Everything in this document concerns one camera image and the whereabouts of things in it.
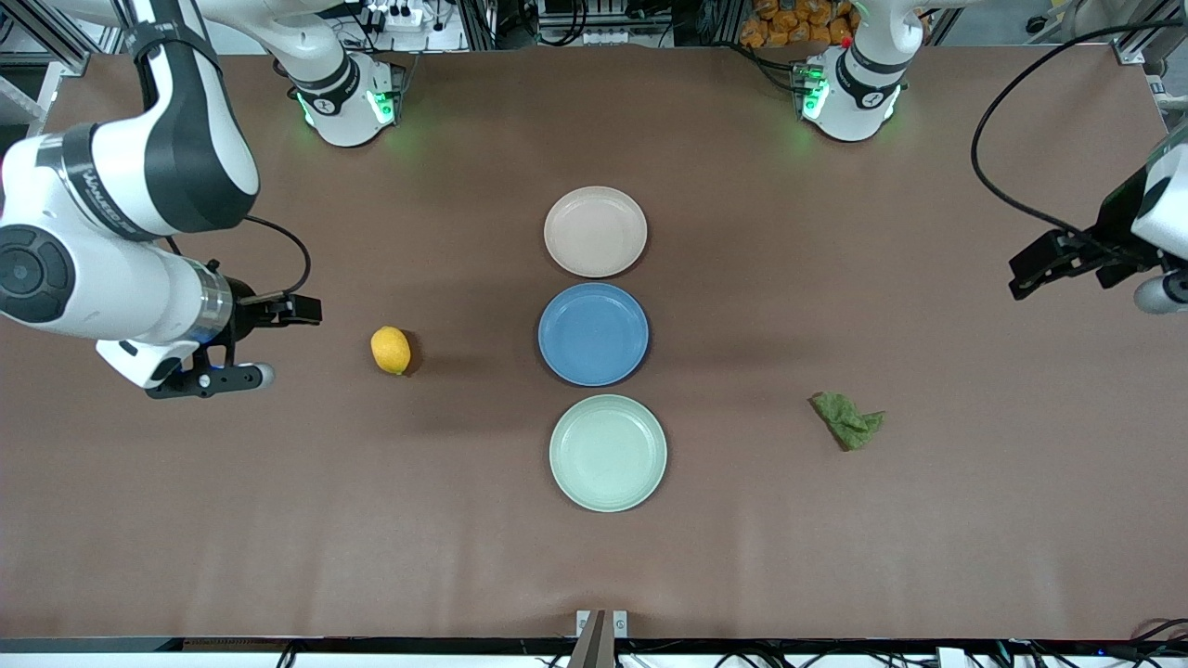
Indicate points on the beige round plate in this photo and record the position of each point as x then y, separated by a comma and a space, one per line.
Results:
595, 232

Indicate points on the green lettuce leaf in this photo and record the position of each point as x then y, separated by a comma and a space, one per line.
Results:
846, 422

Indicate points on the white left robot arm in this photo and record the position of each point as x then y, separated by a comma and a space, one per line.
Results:
858, 93

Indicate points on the blue round plate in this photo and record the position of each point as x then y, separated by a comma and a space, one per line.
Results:
594, 334

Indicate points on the bag of orange snacks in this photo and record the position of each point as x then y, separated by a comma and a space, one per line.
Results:
789, 23

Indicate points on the white power strip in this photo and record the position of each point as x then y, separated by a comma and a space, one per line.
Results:
401, 13

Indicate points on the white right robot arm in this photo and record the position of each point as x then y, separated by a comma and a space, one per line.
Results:
139, 167

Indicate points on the yellow lemon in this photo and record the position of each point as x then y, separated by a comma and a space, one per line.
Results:
391, 350

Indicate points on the pale green round plate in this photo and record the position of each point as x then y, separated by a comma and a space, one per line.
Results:
608, 453

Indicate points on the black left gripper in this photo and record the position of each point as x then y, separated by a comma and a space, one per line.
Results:
1113, 225

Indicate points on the aluminium frame profile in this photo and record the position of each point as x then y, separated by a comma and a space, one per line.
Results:
1143, 46
65, 42

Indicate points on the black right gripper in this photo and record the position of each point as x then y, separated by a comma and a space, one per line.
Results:
245, 308

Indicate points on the aluminium frame post base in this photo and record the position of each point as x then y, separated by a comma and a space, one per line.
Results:
600, 645

